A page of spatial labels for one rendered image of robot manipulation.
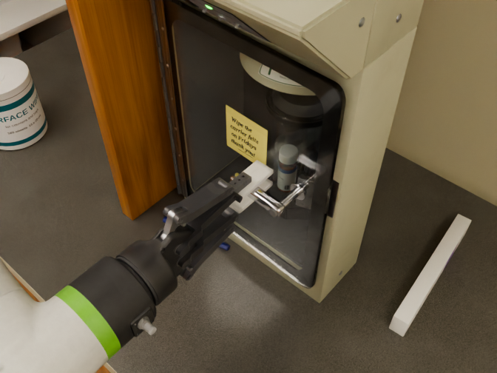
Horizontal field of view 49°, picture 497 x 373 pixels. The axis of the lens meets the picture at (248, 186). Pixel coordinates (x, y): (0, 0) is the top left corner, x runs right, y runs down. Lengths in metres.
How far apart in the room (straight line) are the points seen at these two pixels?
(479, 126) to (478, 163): 0.08
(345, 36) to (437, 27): 0.55
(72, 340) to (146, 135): 0.46
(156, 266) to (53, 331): 0.13
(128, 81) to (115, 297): 0.38
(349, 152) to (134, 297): 0.30
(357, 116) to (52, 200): 0.68
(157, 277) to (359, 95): 0.30
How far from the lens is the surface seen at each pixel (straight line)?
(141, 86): 0.89
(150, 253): 0.63
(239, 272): 0.96
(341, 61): 0.53
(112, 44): 0.82
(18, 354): 0.58
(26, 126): 1.22
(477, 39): 1.03
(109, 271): 0.61
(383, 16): 0.57
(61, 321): 0.59
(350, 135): 0.64
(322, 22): 0.47
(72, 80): 1.41
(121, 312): 0.60
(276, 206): 0.70
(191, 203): 0.65
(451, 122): 1.13
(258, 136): 0.72
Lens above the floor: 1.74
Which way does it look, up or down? 48 degrees down
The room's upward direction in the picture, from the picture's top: straight up
